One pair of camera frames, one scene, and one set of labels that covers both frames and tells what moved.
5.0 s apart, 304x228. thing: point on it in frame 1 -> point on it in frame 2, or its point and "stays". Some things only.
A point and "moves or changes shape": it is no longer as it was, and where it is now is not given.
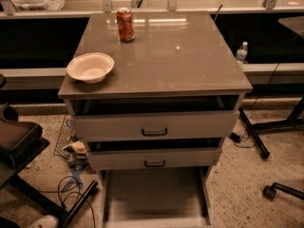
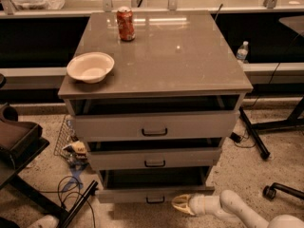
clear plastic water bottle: (242, 51) stays
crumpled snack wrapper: (77, 152) stays
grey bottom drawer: (157, 197) moves or changes shape
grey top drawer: (156, 125) stays
